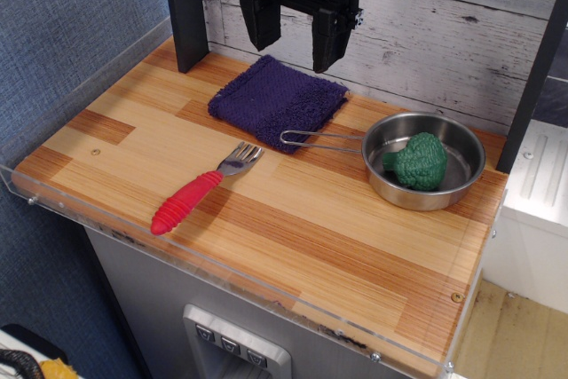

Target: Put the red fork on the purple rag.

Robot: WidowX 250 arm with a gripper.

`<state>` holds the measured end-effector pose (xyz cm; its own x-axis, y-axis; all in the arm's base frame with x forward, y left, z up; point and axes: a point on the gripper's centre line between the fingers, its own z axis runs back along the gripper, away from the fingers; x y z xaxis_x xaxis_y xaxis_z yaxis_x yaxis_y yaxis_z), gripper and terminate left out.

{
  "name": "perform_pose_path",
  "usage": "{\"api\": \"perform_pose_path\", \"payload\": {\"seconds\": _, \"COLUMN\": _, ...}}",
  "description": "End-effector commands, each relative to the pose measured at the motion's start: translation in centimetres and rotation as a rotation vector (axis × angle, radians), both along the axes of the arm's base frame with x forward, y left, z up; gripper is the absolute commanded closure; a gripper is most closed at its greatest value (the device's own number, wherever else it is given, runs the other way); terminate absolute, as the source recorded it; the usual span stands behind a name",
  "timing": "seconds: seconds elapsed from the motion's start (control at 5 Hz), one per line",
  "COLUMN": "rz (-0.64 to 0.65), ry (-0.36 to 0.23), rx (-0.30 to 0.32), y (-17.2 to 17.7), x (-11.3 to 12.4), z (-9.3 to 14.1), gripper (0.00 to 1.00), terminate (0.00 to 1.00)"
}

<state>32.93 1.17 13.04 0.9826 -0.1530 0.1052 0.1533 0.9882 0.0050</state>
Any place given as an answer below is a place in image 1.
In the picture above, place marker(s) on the silver toy fridge cabinet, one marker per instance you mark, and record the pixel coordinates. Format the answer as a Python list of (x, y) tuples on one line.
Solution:
[(153, 293)]

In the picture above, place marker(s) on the yellow object bottom left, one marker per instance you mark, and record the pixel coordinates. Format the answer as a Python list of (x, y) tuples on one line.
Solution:
[(57, 369)]

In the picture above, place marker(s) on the white side counter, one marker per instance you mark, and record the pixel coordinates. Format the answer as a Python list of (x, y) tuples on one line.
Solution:
[(527, 250)]

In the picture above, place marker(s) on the grey dispenser button panel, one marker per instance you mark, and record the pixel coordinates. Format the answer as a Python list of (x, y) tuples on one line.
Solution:
[(222, 349)]

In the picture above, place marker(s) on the black vertical post right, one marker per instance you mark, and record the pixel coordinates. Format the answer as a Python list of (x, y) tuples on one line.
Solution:
[(544, 58)]

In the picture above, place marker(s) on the red handled metal fork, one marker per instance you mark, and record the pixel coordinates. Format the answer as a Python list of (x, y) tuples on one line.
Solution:
[(179, 205)]

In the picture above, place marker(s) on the small steel pan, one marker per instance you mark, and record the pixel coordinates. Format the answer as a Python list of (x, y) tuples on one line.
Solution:
[(465, 159)]

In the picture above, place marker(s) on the black vertical post left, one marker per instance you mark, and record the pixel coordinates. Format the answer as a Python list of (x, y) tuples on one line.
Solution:
[(190, 37)]

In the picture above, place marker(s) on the clear acrylic table guard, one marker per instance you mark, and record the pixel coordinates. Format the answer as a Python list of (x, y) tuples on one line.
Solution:
[(51, 69)]

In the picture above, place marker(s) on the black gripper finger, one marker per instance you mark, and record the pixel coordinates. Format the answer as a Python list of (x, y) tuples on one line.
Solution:
[(262, 20), (331, 32)]

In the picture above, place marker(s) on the black vertical post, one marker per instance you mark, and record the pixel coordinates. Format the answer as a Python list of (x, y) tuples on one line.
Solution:
[(544, 58), (190, 37)]

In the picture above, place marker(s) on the purple terry rag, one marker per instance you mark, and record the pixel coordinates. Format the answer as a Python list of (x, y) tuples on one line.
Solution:
[(269, 98)]

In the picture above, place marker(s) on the green toy broccoli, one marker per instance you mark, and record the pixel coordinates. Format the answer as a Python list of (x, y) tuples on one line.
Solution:
[(420, 165)]

